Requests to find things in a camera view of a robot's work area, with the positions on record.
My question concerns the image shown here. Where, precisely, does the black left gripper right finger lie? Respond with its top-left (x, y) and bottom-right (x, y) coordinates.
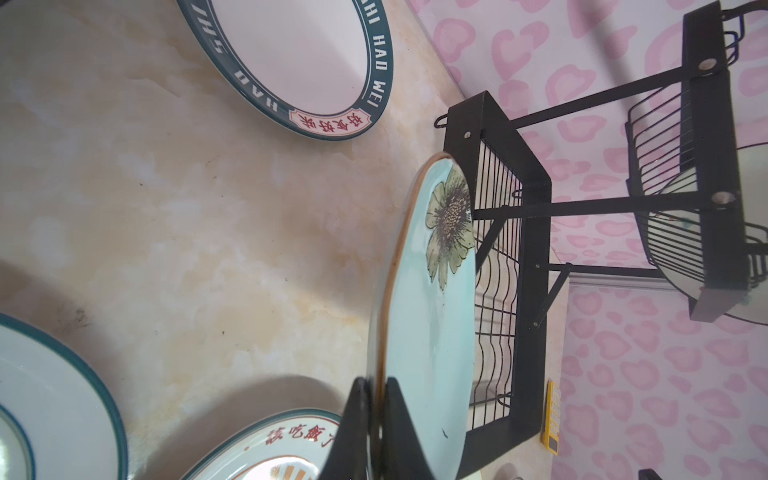
top-left (381, 377), bottom-right (434, 480)

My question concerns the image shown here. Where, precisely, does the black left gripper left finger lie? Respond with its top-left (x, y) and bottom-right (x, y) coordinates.
top-left (318, 377), bottom-right (371, 480)

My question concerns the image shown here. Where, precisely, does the light blue flower plate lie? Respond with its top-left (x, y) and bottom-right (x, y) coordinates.
top-left (367, 152), bottom-right (476, 479)

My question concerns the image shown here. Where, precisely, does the white floral speckled plate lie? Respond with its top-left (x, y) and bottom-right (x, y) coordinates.
top-left (639, 143), bottom-right (767, 325)

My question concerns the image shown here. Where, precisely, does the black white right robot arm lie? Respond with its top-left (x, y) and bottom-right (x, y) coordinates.
top-left (638, 468), bottom-right (662, 480)

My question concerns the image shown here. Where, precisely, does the black two-tier dish rack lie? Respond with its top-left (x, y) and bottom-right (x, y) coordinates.
top-left (410, 1), bottom-right (767, 479)

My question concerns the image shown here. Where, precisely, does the left orange sunburst plate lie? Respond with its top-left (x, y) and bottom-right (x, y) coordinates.
top-left (183, 408), bottom-right (341, 480)

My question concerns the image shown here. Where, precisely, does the yellow calculator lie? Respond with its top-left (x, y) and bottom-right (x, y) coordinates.
top-left (540, 380), bottom-right (561, 456)

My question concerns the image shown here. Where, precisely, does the green-rim lettered white plate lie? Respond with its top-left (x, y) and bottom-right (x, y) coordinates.
top-left (178, 0), bottom-right (394, 141)

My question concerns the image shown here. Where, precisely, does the white plate green ring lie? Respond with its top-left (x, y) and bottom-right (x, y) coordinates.
top-left (0, 311), bottom-right (130, 480)

